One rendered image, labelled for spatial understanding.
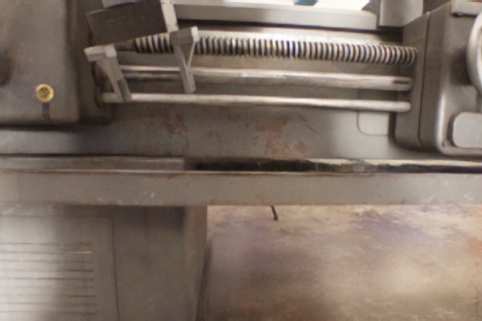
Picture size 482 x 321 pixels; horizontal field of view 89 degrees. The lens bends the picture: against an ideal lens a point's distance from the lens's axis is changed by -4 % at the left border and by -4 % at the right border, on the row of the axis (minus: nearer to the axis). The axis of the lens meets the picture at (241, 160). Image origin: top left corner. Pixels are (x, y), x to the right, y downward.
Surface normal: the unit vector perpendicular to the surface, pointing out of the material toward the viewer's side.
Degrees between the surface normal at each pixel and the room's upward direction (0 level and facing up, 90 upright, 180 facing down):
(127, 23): 114
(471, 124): 90
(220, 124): 90
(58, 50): 90
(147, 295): 90
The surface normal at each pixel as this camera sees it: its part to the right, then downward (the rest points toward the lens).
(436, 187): 0.07, 0.13
